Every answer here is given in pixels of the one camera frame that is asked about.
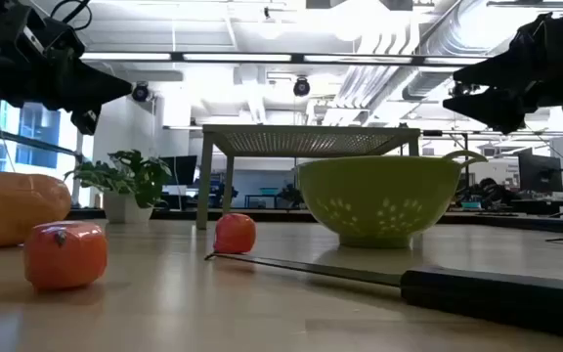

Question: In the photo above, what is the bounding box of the black computer monitor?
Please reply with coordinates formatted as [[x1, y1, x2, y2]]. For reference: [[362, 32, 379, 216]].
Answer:
[[159, 154, 198, 187], [517, 149, 563, 195]]

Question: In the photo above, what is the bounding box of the black window railing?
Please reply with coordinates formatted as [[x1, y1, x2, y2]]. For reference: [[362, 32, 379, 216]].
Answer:
[[0, 118, 86, 160]]

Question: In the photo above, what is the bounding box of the green plant in white pot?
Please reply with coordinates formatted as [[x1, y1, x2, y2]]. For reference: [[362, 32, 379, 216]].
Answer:
[[64, 149, 173, 225]]

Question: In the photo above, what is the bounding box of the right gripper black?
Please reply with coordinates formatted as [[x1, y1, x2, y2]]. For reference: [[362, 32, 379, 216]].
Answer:
[[442, 14, 563, 136]]

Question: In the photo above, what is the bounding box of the orange sweet potato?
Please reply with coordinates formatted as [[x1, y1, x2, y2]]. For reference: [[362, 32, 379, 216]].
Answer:
[[0, 170, 72, 250]]

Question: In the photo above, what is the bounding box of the black ceiling camera rig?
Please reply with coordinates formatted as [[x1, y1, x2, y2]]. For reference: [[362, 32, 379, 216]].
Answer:
[[450, 80, 481, 99]]

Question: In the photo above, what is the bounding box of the green colander bowl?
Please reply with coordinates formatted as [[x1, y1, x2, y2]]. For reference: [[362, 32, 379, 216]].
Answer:
[[296, 150, 489, 249]]

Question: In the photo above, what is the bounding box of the person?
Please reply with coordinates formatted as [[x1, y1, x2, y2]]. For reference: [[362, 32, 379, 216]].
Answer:
[[474, 177, 520, 209]]

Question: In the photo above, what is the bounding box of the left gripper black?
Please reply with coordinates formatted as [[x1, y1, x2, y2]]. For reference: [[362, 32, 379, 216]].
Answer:
[[17, 17, 134, 136]]

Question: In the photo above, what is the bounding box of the round black ceiling camera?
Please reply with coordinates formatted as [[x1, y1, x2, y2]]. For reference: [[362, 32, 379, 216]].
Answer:
[[131, 81, 152, 104], [292, 76, 312, 98]]

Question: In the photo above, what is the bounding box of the dark office desk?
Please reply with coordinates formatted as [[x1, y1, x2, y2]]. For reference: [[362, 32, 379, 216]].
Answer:
[[508, 198, 563, 216]]

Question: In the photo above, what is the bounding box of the pale green perforated shelf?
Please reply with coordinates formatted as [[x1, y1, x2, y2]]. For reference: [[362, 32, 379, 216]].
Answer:
[[195, 123, 422, 231]]

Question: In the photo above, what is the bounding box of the long ceiling light bar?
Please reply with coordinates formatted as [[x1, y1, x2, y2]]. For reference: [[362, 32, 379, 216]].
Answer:
[[79, 51, 491, 68]]

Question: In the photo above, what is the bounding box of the black-handled kitchen knife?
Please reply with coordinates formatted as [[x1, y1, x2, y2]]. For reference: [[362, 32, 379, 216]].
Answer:
[[203, 251, 563, 343]]

